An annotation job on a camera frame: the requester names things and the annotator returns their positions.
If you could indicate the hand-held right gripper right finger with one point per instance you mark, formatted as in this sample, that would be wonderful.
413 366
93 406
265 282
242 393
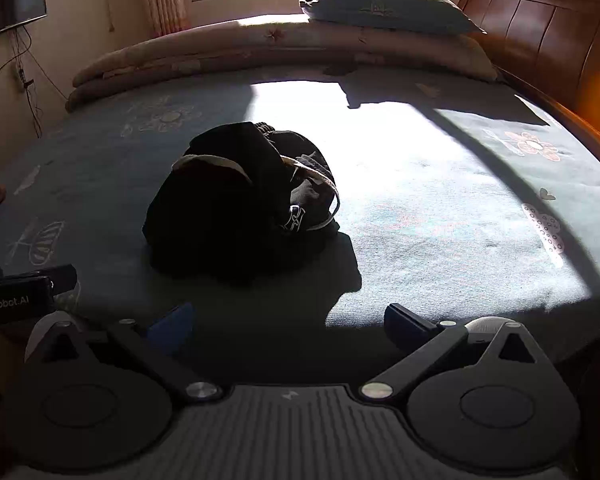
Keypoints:
405 330

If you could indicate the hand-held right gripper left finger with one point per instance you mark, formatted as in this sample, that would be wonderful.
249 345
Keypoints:
172 324

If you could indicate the black printed pants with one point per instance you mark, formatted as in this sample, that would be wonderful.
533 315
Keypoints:
220 210

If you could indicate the person's right leg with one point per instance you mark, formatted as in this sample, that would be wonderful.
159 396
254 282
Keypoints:
482 329

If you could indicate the white power strip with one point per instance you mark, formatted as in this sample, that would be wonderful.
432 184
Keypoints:
22 79

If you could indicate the pink floral folded quilt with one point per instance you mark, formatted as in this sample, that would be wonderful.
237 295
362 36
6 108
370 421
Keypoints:
280 45

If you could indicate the blue pillow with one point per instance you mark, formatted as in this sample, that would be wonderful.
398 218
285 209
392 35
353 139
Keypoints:
385 7

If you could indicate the wooden headboard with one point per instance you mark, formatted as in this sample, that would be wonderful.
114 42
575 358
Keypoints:
545 25

